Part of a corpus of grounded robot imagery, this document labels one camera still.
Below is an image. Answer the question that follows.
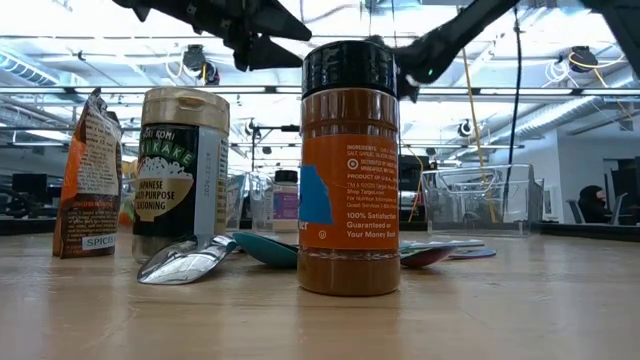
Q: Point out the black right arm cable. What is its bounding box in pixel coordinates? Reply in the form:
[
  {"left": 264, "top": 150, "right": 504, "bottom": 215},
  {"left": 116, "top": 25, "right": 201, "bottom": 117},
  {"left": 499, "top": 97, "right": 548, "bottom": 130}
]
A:
[{"left": 501, "top": 3, "right": 525, "bottom": 222}]

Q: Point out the furikake jar tan lid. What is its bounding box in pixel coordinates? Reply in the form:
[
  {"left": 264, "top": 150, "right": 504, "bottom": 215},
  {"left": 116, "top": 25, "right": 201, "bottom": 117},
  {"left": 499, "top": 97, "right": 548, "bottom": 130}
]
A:
[{"left": 130, "top": 86, "right": 232, "bottom": 266}]

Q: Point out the black boom stand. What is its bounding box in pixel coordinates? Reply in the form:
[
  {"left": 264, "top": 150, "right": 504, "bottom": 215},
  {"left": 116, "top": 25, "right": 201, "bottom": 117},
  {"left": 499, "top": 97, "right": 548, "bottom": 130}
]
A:
[{"left": 243, "top": 118, "right": 302, "bottom": 221}]

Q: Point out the purple-label spice jar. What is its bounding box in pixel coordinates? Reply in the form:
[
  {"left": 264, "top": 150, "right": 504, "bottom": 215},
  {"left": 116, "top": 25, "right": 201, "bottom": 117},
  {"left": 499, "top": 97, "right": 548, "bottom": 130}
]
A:
[{"left": 273, "top": 169, "right": 301, "bottom": 234}]

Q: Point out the orange spice jar black lid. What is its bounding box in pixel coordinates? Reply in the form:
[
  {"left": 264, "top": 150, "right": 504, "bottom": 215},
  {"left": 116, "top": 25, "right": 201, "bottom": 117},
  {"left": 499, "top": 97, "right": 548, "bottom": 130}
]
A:
[{"left": 296, "top": 40, "right": 402, "bottom": 298}]

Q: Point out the person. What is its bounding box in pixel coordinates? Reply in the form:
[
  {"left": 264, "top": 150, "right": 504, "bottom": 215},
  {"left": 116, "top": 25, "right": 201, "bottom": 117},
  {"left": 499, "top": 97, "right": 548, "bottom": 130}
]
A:
[{"left": 577, "top": 184, "right": 609, "bottom": 225}]

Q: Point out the teal plastic spoon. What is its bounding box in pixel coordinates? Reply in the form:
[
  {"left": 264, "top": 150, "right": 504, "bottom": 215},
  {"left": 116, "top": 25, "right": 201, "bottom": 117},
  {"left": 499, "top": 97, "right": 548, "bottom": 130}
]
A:
[{"left": 233, "top": 232, "right": 300, "bottom": 271}]

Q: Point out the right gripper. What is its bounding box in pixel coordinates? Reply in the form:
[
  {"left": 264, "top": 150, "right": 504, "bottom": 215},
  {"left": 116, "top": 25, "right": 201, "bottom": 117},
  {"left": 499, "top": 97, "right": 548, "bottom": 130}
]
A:
[{"left": 396, "top": 36, "right": 452, "bottom": 104}]

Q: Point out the brown spice pouch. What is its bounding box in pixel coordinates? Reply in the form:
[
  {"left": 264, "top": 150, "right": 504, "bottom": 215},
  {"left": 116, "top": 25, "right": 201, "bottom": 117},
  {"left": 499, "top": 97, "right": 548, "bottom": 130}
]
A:
[{"left": 51, "top": 88, "right": 124, "bottom": 261}]

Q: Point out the dark computer monitor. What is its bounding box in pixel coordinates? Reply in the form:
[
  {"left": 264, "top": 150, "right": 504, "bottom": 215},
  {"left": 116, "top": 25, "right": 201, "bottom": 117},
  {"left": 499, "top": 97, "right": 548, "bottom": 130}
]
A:
[
  {"left": 11, "top": 172, "right": 50, "bottom": 202},
  {"left": 398, "top": 153, "right": 432, "bottom": 193}
]

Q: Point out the black ceiling-mounted device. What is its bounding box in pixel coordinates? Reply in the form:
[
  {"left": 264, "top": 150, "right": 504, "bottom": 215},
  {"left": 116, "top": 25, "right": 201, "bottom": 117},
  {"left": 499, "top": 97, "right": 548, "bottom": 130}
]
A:
[
  {"left": 568, "top": 44, "right": 600, "bottom": 75},
  {"left": 181, "top": 43, "right": 222, "bottom": 87}
]

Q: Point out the purple iridescent spoon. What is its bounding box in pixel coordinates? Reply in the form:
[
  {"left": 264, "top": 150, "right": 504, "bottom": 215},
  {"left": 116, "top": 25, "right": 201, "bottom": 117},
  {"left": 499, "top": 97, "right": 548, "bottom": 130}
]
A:
[{"left": 401, "top": 244, "right": 499, "bottom": 270}]

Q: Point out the yellow cable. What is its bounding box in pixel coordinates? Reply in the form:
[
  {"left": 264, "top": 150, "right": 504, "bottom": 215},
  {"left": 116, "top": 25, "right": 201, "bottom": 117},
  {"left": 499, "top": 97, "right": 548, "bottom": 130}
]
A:
[{"left": 461, "top": 47, "right": 498, "bottom": 225}]

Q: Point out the silver spoon teal-striped handle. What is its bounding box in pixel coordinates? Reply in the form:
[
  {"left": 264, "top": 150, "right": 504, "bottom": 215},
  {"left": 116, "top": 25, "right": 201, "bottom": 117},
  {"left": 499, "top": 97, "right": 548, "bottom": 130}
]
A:
[
  {"left": 136, "top": 233, "right": 240, "bottom": 287},
  {"left": 398, "top": 238, "right": 487, "bottom": 252}
]

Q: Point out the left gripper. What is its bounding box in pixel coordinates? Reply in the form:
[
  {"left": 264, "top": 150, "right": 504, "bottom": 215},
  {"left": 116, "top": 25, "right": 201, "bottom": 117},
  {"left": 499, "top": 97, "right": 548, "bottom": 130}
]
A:
[{"left": 187, "top": 0, "right": 314, "bottom": 72}]

